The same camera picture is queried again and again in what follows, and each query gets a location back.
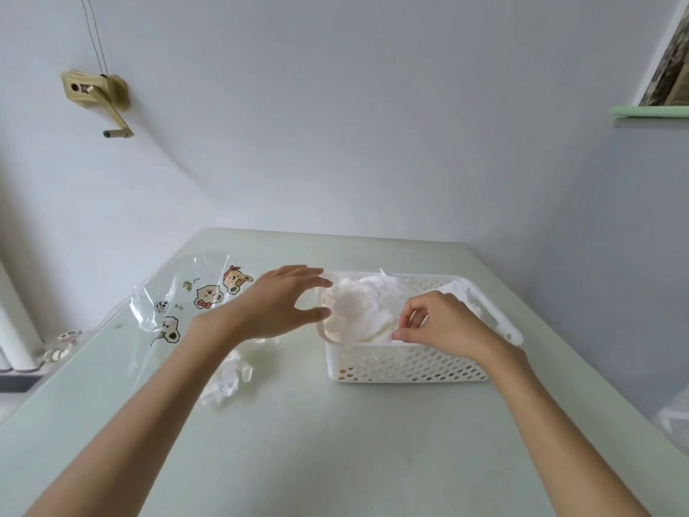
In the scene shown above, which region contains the thin steel winch cable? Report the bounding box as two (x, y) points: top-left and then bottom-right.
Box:
(79, 0), (108, 77)

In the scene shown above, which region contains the person's right forearm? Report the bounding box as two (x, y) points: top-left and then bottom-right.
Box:
(492, 349), (652, 517)

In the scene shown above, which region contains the person's right hand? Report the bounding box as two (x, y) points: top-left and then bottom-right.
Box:
(391, 290), (530, 373)

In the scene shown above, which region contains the white perforated plastic basket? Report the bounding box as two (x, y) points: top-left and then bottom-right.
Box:
(316, 271), (525, 386)

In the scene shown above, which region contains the clear bear-print plastic bag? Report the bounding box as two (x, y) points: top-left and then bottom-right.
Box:
(128, 252), (286, 383)

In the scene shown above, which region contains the person's left forearm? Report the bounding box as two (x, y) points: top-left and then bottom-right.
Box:
(24, 317), (240, 517)

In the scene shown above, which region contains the person's left hand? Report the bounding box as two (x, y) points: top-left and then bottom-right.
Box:
(185, 265), (334, 352)

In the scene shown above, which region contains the pale green shelf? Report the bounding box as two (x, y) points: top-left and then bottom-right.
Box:
(609, 106), (689, 119)

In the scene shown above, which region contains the white column radiator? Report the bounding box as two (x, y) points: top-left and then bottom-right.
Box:
(0, 261), (44, 372)

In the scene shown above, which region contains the white radiator valve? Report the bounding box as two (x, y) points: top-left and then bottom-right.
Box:
(42, 329), (83, 363)

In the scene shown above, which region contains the brass wall crank winch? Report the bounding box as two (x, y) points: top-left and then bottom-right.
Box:
(60, 69), (136, 139)

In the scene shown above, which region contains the stack of white gloves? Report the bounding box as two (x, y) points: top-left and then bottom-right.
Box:
(322, 269), (483, 345)

